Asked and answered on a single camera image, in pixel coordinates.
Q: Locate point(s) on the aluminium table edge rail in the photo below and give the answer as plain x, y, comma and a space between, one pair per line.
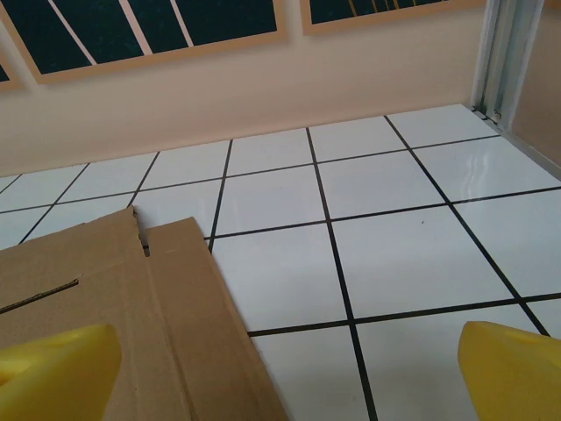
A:
528, 148

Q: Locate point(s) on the aluminium corner post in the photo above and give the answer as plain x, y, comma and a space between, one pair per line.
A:
504, 57

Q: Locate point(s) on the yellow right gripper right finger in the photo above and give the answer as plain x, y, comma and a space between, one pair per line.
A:
508, 373

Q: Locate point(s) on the brown cardboard box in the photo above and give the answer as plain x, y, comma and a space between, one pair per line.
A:
131, 316

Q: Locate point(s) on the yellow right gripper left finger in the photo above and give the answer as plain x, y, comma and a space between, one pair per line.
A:
52, 368

